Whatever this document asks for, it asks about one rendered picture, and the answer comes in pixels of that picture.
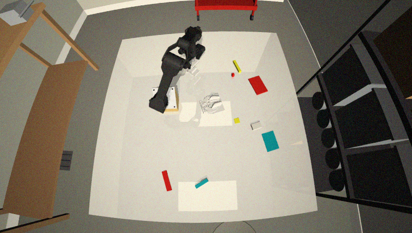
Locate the red flat rectangular plate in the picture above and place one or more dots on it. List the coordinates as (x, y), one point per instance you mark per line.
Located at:
(257, 85)

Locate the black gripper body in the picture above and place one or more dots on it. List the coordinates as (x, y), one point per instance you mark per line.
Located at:
(193, 53)

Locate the cyan rectangular plate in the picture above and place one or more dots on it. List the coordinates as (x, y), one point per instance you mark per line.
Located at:
(270, 141)

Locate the cyan flat bar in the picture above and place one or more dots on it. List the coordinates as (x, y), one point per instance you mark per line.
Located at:
(201, 183)

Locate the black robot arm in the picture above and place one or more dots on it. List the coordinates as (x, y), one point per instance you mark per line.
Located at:
(172, 64)

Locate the red flat bar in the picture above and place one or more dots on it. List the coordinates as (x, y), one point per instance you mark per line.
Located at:
(167, 182)

